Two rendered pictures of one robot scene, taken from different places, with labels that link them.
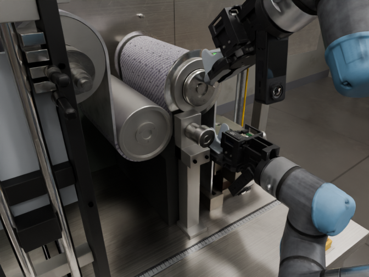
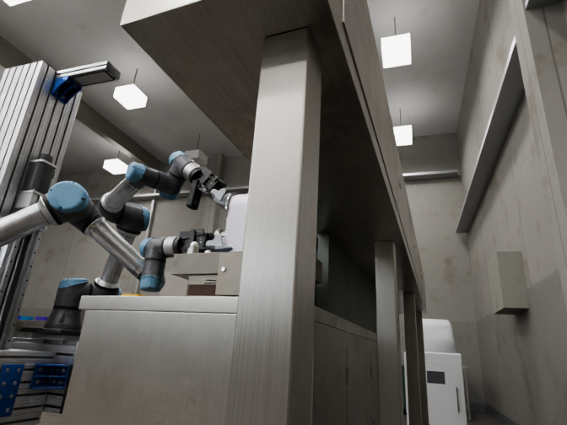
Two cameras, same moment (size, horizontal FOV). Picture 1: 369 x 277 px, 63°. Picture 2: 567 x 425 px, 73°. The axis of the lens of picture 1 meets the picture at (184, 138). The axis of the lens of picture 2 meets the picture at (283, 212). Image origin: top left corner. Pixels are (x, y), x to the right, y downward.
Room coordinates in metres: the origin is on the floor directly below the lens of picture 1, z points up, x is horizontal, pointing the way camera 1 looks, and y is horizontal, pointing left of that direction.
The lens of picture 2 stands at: (1.79, -0.62, 0.78)
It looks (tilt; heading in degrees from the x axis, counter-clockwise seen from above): 20 degrees up; 146
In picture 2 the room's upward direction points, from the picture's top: 4 degrees clockwise
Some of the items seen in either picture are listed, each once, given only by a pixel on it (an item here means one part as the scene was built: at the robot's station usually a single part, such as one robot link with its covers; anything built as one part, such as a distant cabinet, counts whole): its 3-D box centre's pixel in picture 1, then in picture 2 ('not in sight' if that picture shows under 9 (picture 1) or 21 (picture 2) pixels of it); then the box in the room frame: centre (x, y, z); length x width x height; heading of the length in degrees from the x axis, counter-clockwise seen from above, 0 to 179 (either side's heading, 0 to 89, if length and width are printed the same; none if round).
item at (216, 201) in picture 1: (186, 175); not in sight; (0.73, -0.01, 0.92); 0.28 x 0.04 x 0.04; 34
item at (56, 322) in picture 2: not in sight; (65, 318); (-0.25, -0.39, 0.87); 0.15 x 0.15 x 0.10
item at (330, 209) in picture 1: (314, 201); (157, 248); (0.40, -0.23, 1.11); 0.11 x 0.08 x 0.09; 34
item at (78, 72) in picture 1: (79, 79); not in sight; (0.39, 0.14, 1.33); 0.06 x 0.03 x 0.03; 34
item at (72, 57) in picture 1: (67, 68); not in sight; (0.44, 0.17, 1.33); 0.06 x 0.06 x 0.06; 34
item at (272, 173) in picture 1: (278, 177); (175, 247); (0.46, -0.18, 1.11); 0.08 x 0.05 x 0.08; 124
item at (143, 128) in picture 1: (121, 112); not in sight; (0.63, 0.14, 1.17); 0.26 x 0.12 x 0.12; 34
